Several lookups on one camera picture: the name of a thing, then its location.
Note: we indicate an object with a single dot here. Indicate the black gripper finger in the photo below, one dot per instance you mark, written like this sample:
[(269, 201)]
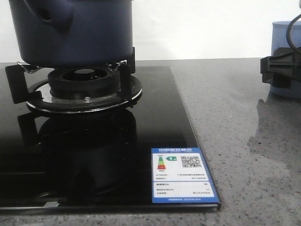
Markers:
[(281, 68)]

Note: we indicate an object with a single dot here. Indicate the light blue ribbed cup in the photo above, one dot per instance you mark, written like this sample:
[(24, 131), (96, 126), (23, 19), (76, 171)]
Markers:
[(279, 35)]

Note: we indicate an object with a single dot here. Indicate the dark blue cooking pot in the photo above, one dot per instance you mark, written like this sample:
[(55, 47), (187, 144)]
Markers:
[(73, 33)]

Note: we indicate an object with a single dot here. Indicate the black metal pot support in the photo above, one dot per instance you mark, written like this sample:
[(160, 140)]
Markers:
[(38, 97)]

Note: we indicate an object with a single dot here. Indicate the blue white energy label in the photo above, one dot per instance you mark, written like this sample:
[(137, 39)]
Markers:
[(181, 175)]

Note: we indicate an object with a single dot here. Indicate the black gas burner head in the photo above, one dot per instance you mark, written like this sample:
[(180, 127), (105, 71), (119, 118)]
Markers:
[(80, 83)]

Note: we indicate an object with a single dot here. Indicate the black glass gas stove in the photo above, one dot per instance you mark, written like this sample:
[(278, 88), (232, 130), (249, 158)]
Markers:
[(91, 161)]

